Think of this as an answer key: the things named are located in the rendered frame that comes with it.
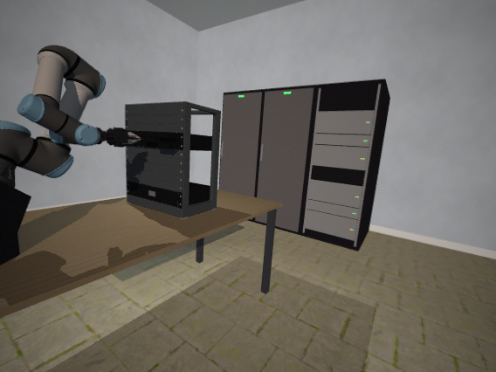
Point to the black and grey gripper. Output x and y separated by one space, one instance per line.
120 137

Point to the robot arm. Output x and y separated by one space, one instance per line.
45 156

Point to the dark grey server rack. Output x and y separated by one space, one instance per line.
158 173

